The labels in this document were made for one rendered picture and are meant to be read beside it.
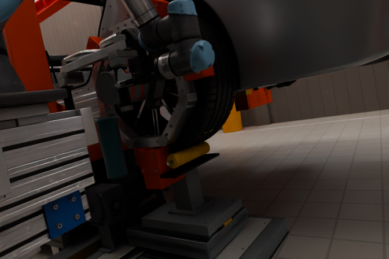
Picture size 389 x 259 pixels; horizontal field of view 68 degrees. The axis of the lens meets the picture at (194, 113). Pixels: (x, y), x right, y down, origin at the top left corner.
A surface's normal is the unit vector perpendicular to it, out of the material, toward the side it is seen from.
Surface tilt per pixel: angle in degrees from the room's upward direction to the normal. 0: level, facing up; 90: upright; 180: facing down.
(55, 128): 90
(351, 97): 90
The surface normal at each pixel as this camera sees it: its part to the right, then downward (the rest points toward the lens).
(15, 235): 0.83, -0.14
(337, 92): -0.53, 0.15
